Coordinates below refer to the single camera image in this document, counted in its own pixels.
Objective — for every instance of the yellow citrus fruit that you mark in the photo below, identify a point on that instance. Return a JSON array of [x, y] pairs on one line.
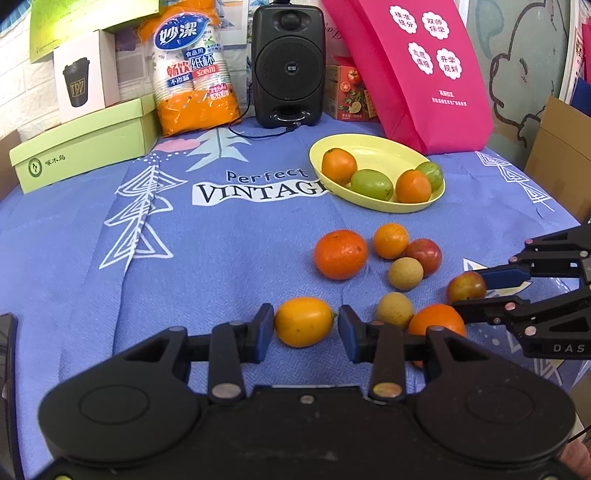
[[304, 328]]

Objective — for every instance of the black speaker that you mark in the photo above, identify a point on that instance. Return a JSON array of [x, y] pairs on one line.
[[288, 64]]

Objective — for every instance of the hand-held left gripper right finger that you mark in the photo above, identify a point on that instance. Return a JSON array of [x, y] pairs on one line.
[[349, 336]]

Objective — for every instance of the red plum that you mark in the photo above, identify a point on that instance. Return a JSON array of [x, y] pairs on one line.
[[425, 255], [465, 288]]

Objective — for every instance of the cartoon wall poster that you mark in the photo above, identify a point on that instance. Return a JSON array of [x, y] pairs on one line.
[[512, 60]]

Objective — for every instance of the brown cardboard box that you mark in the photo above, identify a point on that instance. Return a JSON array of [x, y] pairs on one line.
[[561, 147]]

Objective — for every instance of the pink paper bag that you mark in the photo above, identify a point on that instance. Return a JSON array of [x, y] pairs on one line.
[[415, 69]]

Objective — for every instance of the large orange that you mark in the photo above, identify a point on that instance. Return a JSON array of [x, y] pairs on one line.
[[340, 254]]

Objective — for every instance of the green paper sheet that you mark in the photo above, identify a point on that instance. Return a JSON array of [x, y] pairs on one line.
[[87, 23]]

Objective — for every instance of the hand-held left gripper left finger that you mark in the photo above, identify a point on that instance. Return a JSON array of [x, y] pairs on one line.
[[264, 333]]

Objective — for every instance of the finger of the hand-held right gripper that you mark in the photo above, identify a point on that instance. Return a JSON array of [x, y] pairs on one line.
[[489, 310], [504, 278]]

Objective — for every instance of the blue printed tablecloth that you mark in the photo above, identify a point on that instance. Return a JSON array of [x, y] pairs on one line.
[[184, 258]]

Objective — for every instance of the orange paper cup package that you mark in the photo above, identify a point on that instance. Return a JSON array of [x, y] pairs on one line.
[[194, 69]]

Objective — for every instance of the green plum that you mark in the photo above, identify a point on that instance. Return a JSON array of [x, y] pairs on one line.
[[431, 174], [371, 184]]

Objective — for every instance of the yellow oval plate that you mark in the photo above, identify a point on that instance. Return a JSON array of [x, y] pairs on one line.
[[374, 152]]

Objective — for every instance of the red tomato print box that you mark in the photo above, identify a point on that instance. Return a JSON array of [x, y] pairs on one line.
[[348, 92]]

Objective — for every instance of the tan longan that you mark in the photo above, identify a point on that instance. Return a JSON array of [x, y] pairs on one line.
[[405, 273], [394, 310]]

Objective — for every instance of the small orange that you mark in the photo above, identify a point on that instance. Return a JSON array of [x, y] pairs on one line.
[[413, 186], [339, 166], [436, 325], [390, 240]]

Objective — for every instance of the green shoebox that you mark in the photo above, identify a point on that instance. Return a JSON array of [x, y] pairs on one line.
[[83, 145]]

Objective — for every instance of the white box with cup picture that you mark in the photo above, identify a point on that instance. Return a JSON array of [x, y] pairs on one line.
[[83, 76]]

